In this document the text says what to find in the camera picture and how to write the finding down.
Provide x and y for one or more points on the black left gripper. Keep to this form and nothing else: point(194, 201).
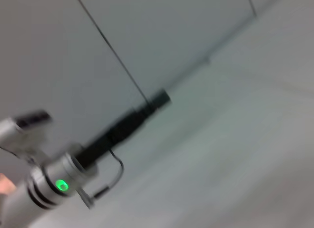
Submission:
point(115, 134)

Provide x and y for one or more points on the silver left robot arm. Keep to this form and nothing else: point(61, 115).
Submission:
point(49, 179)

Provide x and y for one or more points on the pink skin coloured object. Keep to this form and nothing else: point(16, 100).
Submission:
point(6, 185)

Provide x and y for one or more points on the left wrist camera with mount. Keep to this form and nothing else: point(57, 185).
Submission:
point(22, 126)

